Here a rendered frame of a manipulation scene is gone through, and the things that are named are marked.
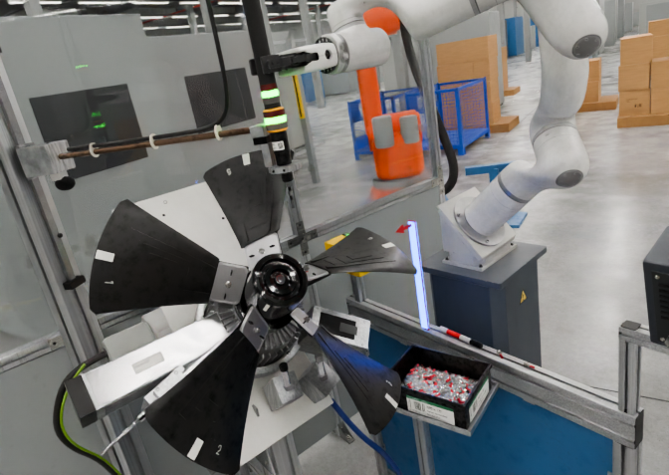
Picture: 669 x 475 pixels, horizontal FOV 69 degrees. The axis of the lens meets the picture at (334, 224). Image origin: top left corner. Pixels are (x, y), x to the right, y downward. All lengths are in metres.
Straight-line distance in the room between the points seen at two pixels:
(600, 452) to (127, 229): 1.11
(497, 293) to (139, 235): 1.04
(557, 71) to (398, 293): 1.44
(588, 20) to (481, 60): 7.90
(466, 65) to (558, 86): 7.80
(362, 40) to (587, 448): 1.04
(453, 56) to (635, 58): 2.75
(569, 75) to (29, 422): 1.73
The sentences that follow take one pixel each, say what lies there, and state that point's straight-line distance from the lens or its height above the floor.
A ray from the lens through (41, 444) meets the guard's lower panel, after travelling 1.83.
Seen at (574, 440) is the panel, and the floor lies 0.71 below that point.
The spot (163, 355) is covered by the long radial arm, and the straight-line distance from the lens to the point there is 1.09.
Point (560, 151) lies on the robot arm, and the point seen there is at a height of 1.31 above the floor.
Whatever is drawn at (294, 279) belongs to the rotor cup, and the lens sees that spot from 1.01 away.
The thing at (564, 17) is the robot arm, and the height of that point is 1.62.
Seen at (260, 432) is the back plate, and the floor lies 0.86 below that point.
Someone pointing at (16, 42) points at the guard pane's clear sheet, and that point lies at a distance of 1.61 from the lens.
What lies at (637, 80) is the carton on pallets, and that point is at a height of 0.64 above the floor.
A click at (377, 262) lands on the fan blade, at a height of 1.16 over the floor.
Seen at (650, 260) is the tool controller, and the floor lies 1.23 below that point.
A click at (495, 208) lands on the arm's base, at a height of 1.13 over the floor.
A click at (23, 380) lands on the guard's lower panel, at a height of 0.91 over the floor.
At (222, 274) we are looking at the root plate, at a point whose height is 1.25.
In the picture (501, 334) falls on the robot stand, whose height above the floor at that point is 0.73.
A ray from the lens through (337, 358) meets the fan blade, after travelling 1.01.
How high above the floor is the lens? 1.62
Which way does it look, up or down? 18 degrees down
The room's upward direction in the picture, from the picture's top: 10 degrees counter-clockwise
